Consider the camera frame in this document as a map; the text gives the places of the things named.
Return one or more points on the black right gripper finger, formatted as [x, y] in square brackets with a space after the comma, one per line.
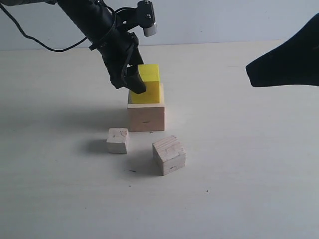
[295, 62]

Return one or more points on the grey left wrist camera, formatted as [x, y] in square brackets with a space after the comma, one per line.
[146, 17]

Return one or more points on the large pale wooden cube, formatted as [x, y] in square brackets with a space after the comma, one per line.
[146, 117]

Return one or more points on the medium grained wooden cube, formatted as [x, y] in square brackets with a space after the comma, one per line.
[169, 154]

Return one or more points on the smallest pale wooden cube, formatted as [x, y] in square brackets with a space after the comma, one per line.
[118, 140]

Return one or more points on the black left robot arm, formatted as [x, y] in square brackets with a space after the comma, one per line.
[92, 17]

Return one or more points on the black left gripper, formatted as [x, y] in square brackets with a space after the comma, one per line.
[121, 57]

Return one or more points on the yellow cube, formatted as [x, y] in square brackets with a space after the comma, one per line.
[150, 75]

